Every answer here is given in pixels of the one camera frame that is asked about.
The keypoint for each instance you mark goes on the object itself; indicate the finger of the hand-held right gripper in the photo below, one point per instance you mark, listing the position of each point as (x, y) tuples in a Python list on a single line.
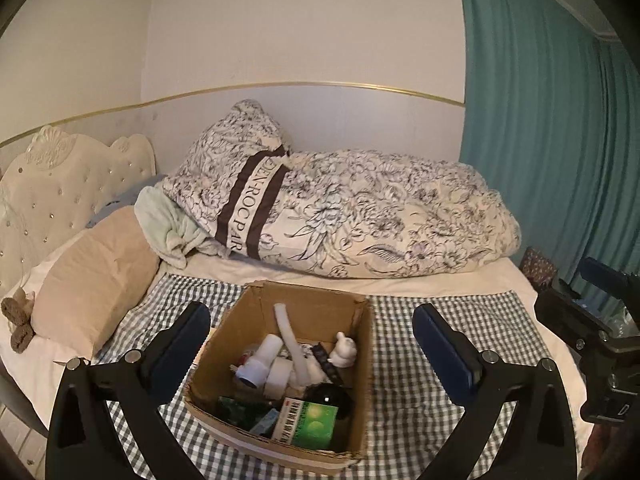
[(565, 310), (607, 271)]

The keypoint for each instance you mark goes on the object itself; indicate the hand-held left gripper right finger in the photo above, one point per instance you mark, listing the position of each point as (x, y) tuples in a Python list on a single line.
[(440, 345)]

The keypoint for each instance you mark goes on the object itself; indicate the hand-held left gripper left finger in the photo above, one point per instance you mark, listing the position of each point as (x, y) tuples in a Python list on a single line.
[(187, 340)]

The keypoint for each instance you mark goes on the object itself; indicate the brown cardboard box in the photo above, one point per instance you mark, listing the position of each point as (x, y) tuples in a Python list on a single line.
[(225, 355)]

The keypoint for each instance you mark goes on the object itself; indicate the white plastic bottle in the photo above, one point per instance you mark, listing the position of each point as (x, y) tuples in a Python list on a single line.
[(257, 362)]

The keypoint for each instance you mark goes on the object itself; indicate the green snack packet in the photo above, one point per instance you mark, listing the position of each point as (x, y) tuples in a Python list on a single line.
[(239, 407)]

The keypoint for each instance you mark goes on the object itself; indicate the beige tape roll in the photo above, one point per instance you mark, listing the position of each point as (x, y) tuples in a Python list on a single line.
[(277, 377)]

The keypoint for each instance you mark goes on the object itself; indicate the white plush toy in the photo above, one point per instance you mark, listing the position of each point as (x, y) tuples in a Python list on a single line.
[(342, 351)]

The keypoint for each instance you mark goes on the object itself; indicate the white bent tube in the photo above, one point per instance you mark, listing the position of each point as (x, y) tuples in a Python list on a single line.
[(290, 342)]

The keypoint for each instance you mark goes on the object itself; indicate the black ribbed item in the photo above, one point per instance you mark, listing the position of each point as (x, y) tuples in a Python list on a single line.
[(325, 360)]

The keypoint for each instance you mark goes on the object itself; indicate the black round device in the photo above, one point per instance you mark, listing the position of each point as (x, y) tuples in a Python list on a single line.
[(330, 397)]

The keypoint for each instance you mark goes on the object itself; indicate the green medicine box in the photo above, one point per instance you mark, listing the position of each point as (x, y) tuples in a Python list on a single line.
[(306, 420)]

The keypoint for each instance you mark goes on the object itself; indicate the person's right forearm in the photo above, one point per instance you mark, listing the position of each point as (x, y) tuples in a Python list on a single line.
[(615, 455)]

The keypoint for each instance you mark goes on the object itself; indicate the dark patterned box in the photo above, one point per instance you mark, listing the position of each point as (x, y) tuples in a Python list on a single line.
[(537, 266)]

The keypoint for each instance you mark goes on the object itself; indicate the clear water bottle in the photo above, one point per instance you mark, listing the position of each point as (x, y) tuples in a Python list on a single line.
[(620, 322)]

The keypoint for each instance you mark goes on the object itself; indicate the checkered cloth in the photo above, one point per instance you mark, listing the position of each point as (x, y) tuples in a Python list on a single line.
[(400, 435)]

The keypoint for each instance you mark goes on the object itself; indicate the beige pillow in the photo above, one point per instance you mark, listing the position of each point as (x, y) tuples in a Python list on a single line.
[(95, 280)]

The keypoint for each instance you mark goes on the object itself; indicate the light green towel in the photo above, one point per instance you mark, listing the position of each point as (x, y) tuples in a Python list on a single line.
[(165, 225)]

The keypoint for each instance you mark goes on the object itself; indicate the floral patterned duvet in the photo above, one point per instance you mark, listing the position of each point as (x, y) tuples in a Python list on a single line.
[(400, 210)]

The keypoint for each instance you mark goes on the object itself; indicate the bed with cream sheet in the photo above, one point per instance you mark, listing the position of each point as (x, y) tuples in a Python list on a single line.
[(45, 365)]

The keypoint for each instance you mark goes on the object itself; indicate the blue grey pillow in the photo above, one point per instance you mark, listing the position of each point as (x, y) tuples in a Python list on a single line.
[(125, 195)]

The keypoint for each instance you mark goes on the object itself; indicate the floral pillow with dark stripe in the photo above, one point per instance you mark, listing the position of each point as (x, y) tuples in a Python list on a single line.
[(235, 180)]

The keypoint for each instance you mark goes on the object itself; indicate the teal curtain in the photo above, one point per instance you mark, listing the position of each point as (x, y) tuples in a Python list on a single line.
[(545, 110)]

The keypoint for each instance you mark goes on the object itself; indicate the brown knitted toy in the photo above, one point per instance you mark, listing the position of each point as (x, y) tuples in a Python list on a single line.
[(15, 317)]

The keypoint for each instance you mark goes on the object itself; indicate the white tufted headboard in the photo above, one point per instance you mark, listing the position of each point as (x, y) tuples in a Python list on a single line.
[(55, 190)]

